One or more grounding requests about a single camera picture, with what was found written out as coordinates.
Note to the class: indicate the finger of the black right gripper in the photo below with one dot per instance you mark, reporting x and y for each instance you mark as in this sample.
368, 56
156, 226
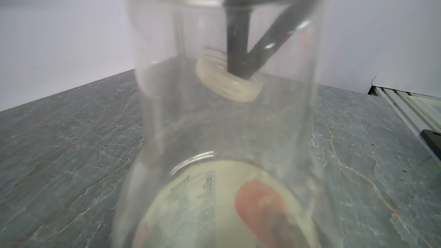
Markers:
238, 23
277, 34

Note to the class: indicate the cream bottle cap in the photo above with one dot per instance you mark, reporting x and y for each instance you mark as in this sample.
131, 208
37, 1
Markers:
211, 69

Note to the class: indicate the clear bottle red cream label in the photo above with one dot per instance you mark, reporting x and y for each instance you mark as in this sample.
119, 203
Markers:
216, 173

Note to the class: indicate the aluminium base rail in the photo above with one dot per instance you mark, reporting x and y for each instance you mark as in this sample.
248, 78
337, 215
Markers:
421, 113

